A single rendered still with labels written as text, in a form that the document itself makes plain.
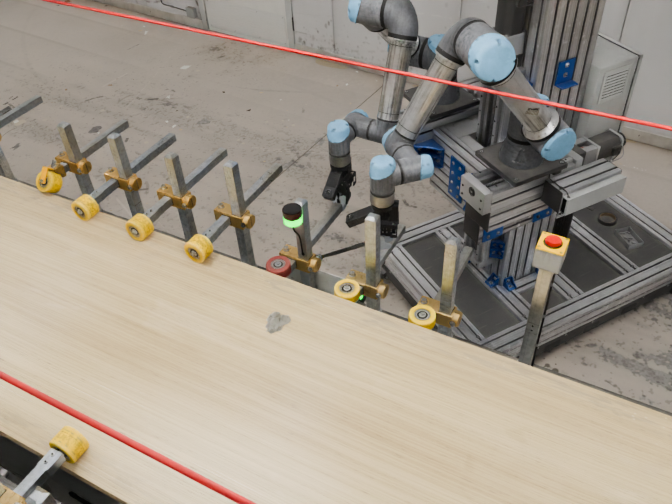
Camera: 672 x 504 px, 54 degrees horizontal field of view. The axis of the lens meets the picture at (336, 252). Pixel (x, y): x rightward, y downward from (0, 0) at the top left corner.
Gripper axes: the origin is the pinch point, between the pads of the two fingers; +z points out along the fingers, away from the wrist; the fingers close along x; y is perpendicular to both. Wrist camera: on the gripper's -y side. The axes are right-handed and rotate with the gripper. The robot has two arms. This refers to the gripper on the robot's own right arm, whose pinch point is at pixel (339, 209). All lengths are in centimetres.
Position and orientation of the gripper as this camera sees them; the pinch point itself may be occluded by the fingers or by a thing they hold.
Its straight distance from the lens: 245.7
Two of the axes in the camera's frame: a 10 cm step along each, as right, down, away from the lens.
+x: -8.8, -2.9, 3.8
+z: 0.5, 7.3, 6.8
